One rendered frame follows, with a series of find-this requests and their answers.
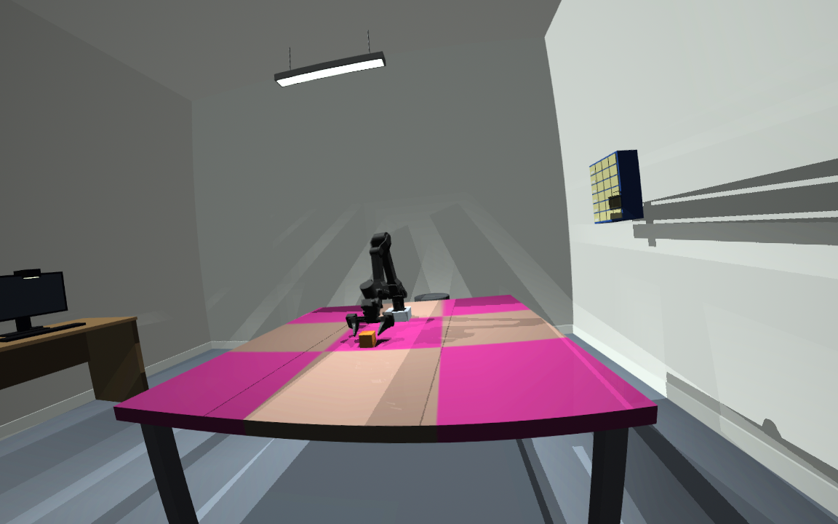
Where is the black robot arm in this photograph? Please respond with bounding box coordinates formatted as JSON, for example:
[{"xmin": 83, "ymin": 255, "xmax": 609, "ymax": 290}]
[{"xmin": 360, "ymin": 232, "xmax": 407, "ymax": 314}]

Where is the orange block with dark square face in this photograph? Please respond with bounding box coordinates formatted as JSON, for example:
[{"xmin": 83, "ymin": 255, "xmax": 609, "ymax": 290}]
[{"xmin": 359, "ymin": 330, "xmax": 377, "ymax": 348}]

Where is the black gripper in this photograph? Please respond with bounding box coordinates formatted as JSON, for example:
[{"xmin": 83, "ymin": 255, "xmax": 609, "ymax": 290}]
[{"xmin": 346, "ymin": 307, "xmax": 394, "ymax": 337}]

